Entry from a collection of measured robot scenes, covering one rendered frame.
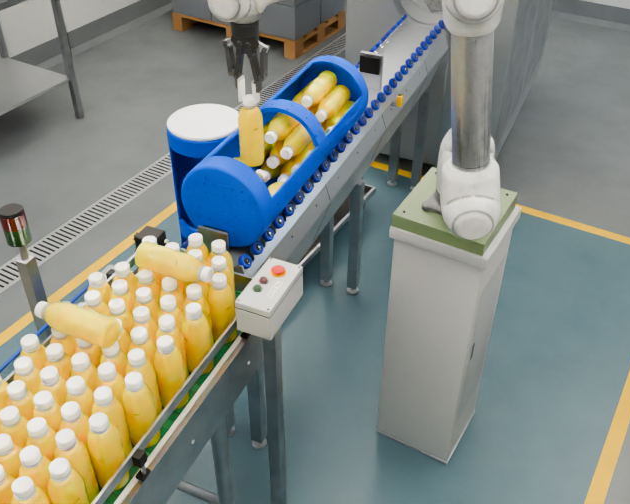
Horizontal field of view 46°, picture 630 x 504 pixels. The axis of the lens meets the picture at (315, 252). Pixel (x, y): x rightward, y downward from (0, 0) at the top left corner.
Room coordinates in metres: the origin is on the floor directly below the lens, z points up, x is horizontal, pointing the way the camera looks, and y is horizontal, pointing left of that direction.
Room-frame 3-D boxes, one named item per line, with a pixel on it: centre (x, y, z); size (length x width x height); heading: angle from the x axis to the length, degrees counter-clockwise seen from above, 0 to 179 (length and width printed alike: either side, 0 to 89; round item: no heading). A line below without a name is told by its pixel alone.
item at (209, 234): (1.77, 0.30, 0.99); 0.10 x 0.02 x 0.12; 66
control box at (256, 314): (1.47, 0.12, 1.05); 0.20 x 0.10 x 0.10; 156
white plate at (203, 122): (2.47, 0.42, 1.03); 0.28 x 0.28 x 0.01
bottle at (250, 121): (1.90, 0.19, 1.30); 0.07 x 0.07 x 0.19
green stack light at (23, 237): (1.56, 0.78, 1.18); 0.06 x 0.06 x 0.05
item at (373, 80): (2.99, -0.23, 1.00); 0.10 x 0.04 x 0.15; 66
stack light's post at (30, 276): (1.56, 0.78, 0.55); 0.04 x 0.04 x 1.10; 66
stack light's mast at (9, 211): (1.56, 0.78, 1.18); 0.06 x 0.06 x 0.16
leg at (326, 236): (2.76, -0.06, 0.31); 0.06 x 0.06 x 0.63; 66
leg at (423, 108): (3.60, -0.58, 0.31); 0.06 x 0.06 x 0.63; 66
